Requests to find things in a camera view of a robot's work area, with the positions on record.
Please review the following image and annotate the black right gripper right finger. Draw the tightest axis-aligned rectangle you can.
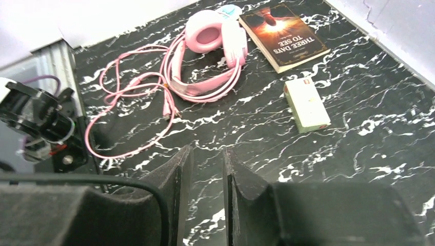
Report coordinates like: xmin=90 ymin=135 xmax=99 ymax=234
xmin=222 ymin=149 xmax=427 ymax=245

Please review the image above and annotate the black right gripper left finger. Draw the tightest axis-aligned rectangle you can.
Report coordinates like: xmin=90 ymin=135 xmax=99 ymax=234
xmin=1 ymin=145 xmax=193 ymax=245

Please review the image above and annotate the thin black headphone cable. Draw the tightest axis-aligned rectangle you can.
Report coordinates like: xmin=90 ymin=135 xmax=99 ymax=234
xmin=0 ymin=172 xmax=170 ymax=246

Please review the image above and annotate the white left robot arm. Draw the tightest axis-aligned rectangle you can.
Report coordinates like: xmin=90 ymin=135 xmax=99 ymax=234
xmin=1 ymin=78 xmax=94 ymax=173

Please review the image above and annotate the pink over-ear headphones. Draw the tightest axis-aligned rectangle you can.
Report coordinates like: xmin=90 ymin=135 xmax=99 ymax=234
xmin=162 ymin=10 xmax=248 ymax=103

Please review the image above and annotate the small white cardboard box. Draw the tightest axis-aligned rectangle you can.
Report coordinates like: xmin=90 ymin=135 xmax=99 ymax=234
xmin=283 ymin=77 xmax=331 ymax=133

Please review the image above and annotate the dark paperback book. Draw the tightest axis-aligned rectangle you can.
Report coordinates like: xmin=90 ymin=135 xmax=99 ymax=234
xmin=239 ymin=3 xmax=331 ymax=74

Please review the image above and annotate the white and blue small device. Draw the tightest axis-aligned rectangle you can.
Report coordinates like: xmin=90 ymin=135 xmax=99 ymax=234
xmin=215 ymin=4 xmax=243 ymax=21

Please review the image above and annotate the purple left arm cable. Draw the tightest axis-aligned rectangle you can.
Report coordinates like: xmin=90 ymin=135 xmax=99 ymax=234
xmin=22 ymin=75 xmax=62 ymax=97

